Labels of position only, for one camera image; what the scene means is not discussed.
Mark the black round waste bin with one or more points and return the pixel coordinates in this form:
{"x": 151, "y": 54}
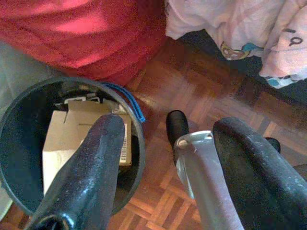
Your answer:
{"x": 24, "y": 124}

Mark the brown cardboard box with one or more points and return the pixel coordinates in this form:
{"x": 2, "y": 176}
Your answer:
{"x": 67, "y": 134}

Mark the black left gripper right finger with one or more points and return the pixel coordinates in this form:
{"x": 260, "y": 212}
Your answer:
{"x": 251, "y": 172}

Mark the right robot leg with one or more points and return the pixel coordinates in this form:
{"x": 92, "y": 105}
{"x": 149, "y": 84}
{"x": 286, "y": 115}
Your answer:
{"x": 274, "y": 143}

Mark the pink cartoon print blanket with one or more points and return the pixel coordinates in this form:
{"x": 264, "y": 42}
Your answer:
{"x": 239, "y": 19}

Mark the red covered folded mattress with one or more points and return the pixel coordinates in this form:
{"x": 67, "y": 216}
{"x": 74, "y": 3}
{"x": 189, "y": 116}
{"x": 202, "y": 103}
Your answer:
{"x": 72, "y": 31}

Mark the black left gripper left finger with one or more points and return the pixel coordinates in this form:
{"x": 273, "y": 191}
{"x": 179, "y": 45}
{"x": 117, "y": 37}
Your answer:
{"x": 96, "y": 167}

